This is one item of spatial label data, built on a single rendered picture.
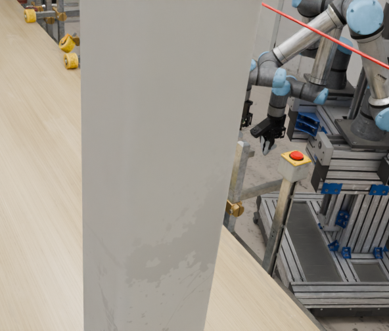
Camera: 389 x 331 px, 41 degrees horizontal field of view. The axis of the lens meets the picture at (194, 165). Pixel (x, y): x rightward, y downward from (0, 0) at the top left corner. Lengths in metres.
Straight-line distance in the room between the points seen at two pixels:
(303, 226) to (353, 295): 0.55
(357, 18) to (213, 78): 1.75
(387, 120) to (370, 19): 0.41
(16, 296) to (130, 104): 1.43
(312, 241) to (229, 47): 2.82
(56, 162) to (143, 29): 1.95
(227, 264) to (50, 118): 1.12
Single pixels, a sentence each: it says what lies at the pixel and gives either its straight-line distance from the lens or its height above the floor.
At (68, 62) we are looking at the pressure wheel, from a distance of 2.86.
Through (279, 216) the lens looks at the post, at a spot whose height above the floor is 0.99.
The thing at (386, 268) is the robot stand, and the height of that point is 0.22.
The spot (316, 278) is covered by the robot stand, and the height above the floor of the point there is 0.21.
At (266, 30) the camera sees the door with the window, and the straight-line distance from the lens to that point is 5.62.
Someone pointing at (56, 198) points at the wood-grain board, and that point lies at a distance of 1.91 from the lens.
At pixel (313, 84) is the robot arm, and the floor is 1.18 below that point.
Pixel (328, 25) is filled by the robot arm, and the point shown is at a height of 1.49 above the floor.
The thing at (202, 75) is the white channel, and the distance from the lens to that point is 0.18.
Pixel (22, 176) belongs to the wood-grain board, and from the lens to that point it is 2.04.
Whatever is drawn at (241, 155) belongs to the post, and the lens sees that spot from 1.88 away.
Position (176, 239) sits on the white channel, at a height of 1.91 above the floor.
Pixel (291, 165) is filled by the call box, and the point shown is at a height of 1.21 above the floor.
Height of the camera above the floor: 2.05
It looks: 33 degrees down
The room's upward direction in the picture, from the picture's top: 7 degrees clockwise
